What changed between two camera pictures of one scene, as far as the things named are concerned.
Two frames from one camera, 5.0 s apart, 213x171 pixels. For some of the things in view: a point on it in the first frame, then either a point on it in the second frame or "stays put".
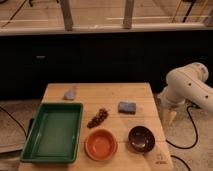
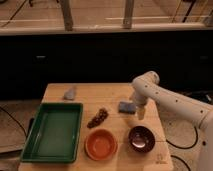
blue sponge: x=127 y=108 stays put
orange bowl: x=100 y=145 stays put
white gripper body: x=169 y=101 to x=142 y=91
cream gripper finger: x=169 y=116 to x=140 y=113
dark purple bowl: x=141 y=139 stays put
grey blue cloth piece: x=69 y=95 stays put
